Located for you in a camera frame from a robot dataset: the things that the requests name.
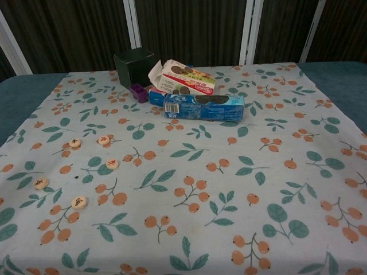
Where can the beige bowl with red contents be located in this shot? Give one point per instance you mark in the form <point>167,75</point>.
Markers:
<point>103,140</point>
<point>112,164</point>

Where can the blue sandwich cookie box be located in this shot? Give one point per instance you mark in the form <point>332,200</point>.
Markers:
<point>212,111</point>

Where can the small blue pink box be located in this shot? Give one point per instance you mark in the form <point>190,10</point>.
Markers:
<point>156,98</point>

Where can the open white red cookie box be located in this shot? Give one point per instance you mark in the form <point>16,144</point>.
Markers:
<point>183,83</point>

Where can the small purple plastic container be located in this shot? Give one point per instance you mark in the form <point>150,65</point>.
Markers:
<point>139,96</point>

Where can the floral fruit print tablecloth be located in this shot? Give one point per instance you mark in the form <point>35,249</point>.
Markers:
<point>200,200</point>

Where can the black cube box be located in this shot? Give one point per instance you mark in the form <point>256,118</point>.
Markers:
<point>126,71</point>

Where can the dark white-framed screen panel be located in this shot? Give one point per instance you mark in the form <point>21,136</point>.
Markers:
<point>286,28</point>
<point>344,28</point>
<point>4,66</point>
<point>71,28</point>
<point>186,28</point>

